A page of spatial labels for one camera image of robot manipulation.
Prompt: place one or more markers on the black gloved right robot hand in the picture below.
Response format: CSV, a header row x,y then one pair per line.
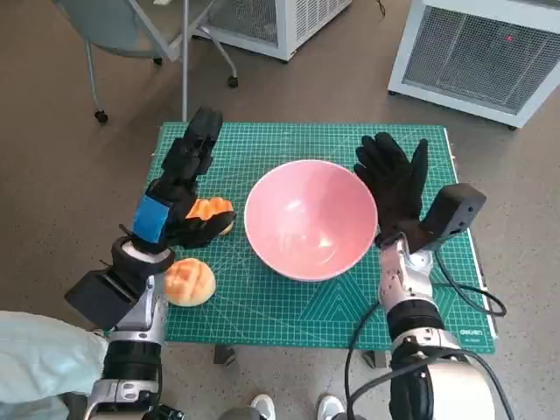
x,y
398,192

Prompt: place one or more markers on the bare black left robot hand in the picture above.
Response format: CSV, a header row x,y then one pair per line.
x,y
175,205

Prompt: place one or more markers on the long orange toy bread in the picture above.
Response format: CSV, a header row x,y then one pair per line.
x,y
207,206

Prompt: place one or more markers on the round toy bread bun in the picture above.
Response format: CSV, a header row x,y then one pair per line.
x,y
192,280

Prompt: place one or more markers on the pink bowl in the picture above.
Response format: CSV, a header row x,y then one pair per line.
x,y
306,210

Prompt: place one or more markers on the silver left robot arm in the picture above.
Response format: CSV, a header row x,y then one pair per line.
x,y
140,315

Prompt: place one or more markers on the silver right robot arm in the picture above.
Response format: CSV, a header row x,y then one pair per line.
x,y
407,289

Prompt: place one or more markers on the green cutting mat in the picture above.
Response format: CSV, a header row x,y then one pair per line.
x,y
271,306

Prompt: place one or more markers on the white metal pole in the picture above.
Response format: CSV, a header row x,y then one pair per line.
x,y
186,65

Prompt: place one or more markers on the white mesh cabinet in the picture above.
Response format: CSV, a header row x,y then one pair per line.
x,y
306,22
477,65

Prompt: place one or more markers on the grey office chair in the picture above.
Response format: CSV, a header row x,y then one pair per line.
x,y
127,26

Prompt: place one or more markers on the light blue cloth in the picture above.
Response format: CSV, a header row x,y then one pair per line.
x,y
39,359

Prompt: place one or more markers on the person's white shoe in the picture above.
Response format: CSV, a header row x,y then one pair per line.
x,y
263,407
330,407

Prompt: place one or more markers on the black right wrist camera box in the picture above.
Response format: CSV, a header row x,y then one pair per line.
x,y
455,210

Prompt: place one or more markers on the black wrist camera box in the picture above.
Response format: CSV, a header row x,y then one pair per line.
x,y
455,210
100,302

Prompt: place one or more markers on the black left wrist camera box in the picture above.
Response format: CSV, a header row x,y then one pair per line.
x,y
100,302

